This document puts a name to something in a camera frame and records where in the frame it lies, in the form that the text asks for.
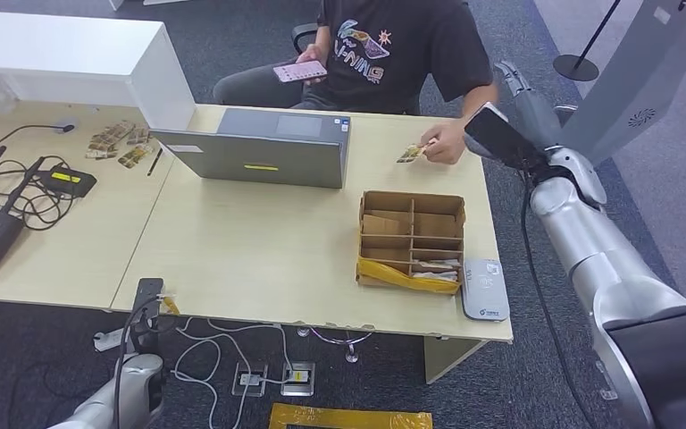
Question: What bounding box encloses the person's left hand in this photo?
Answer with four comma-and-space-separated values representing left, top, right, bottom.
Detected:
420, 118, 468, 165

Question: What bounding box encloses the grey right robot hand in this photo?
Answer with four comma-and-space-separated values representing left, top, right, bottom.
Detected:
495, 59, 565, 152

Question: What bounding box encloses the person's right hand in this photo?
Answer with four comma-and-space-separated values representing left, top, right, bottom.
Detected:
297, 45, 330, 66

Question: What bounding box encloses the smartphone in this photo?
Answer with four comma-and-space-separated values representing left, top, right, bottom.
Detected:
272, 59, 328, 84

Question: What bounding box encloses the person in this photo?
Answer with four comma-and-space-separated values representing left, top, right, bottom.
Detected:
213, 0, 500, 165

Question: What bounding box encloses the white card reader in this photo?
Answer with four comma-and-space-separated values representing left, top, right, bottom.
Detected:
460, 257, 511, 323

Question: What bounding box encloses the black office chair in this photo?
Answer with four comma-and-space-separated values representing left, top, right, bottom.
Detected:
291, 22, 321, 55

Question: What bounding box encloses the wooden compartment organizer box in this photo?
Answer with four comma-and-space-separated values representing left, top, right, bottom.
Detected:
356, 190, 467, 296

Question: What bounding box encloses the grey kiosk stand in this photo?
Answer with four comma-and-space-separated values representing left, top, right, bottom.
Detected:
558, 0, 686, 167

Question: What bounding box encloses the grey laptop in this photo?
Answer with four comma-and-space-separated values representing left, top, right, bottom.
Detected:
150, 107, 353, 190

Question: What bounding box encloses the white crumpled paper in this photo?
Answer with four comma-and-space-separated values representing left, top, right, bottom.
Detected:
411, 257, 461, 282

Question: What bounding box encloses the beige desk leg panel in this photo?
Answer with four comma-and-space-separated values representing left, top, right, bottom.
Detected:
423, 334, 490, 385

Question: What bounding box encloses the gooseneck microphone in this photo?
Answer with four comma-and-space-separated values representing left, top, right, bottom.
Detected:
0, 118, 79, 154

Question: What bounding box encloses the white desk shelf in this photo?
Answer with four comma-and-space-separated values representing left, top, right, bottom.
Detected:
0, 10, 197, 131

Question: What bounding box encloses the black adapter with yellow label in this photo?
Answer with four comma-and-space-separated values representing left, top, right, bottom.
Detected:
41, 165, 98, 199

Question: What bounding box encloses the yellow floor tape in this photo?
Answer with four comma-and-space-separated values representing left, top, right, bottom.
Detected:
269, 404, 434, 429

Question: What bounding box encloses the steel floor socket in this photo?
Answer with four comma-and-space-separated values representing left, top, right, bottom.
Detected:
231, 362, 269, 398

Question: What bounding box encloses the white power strip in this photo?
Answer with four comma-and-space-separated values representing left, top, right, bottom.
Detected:
93, 328, 126, 353

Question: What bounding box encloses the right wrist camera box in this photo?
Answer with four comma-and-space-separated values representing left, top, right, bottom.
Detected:
464, 102, 551, 172

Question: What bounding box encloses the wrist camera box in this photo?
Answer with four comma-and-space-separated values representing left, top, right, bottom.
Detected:
132, 278, 165, 357
464, 102, 551, 172

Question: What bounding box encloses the black stanchion post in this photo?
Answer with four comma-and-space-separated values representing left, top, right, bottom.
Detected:
553, 0, 623, 82

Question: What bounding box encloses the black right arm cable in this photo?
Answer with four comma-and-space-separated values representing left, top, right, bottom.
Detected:
519, 172, 598, 429

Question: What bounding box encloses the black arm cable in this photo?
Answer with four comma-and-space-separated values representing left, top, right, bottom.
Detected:
519, 172, 598, 429
112, 296, 163, 429

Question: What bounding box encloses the white floor cable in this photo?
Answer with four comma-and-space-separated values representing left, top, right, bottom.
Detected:
168, 318, 255, 429
204, 319, 297, 380

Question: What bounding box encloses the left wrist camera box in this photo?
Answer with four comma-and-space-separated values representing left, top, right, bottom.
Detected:
132, 278, 165, 357

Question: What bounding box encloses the black cable tangle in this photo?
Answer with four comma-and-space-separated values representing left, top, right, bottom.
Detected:
0, 155, 78, 232

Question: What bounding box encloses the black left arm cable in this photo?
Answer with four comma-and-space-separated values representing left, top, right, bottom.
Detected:
112, 296, 163, 429

